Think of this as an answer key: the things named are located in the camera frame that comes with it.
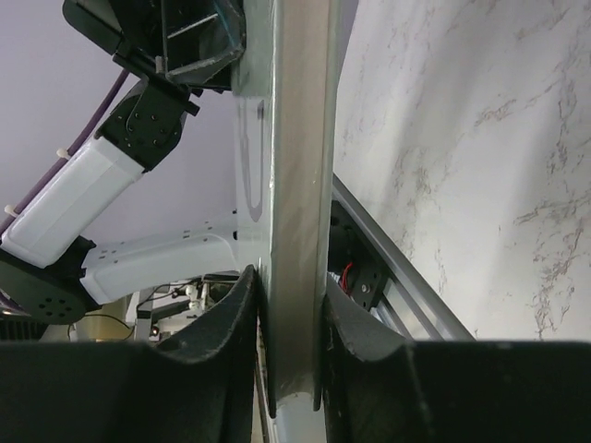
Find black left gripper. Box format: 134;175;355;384
62;1;245;115

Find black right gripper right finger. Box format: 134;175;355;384
321;281;590;442

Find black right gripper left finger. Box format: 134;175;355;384
1;267;258;442

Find pale green thin book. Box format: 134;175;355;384
232;1;341;442

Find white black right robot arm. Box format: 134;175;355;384
1;205;590;442

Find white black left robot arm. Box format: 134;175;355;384
1;1;247;325

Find aluminium mounting rail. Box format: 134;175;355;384
332;177;475;341

